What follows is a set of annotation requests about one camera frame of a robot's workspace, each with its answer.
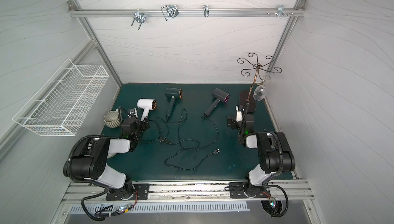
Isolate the grey hair dryer pink ring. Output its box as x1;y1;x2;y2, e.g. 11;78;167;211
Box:
203;88;230;119

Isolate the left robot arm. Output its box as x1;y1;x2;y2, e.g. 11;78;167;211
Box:
63;117;149;201

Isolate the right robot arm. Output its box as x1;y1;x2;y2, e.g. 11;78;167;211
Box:
226;114;296;200

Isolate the white hair dryer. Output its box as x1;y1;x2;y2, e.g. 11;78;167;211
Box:
137;99;157;121

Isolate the dark green hair dryer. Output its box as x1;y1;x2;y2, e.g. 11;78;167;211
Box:
165;87;182;121

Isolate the striped ceramic mug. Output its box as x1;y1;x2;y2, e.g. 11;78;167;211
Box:
103;109;123;129

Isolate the clear wine glass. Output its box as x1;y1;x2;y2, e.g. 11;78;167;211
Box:
253;75;271;101

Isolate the green table mat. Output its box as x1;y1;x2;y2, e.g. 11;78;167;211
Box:
81;83;294;182

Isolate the metal glass holder stand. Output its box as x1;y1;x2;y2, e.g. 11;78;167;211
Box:
236;52;283;114

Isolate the white vent strip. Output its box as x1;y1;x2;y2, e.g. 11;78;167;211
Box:
69;201;250;214

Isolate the small metal clamp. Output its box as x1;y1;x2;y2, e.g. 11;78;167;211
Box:
203;5;209;18

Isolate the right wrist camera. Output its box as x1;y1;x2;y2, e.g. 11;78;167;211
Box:
236;106;243;122

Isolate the green dryer black cord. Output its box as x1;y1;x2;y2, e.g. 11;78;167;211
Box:
159;108;201;151

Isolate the white wire basket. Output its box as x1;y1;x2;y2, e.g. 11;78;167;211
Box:
12;59;109;137

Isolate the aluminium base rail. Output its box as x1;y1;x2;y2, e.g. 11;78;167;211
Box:
61;179;315;204

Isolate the metal hook bracket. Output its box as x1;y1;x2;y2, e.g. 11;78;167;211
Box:
131;10;146;30

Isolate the metal bolt bracket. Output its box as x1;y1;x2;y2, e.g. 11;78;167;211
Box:
267;5;294;17

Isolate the metal u-bolt bracket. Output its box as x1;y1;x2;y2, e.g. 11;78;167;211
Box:
161;5;179;21

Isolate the aluminium top rail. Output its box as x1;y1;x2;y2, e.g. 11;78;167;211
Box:
69;7;306;18

